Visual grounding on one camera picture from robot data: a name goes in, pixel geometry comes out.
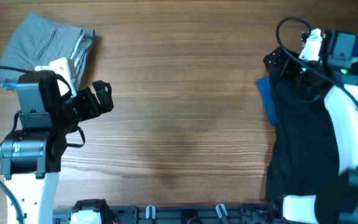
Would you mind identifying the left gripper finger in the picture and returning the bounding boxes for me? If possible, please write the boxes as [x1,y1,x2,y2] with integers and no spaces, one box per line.
[96,91,114,113]
[92,80,112,93]

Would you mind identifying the black shorts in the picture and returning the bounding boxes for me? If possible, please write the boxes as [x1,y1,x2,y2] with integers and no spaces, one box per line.
[265,71,339,201]

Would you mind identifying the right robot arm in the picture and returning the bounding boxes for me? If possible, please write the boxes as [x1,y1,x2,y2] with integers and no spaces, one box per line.
[258,29,358,223]

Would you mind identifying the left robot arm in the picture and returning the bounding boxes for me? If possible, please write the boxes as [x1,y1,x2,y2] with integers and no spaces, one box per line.
[0,70,114,223]

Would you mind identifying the folded light blue garment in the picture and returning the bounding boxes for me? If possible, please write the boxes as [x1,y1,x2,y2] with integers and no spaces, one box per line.
[1,82,17,91]

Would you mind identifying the folded grey shorts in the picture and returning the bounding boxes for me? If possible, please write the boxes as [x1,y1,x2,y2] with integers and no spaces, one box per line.
[0,12,96,89]

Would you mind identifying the blue t-shirt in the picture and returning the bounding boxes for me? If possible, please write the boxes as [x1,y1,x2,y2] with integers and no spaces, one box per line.
[256,37,358,126]

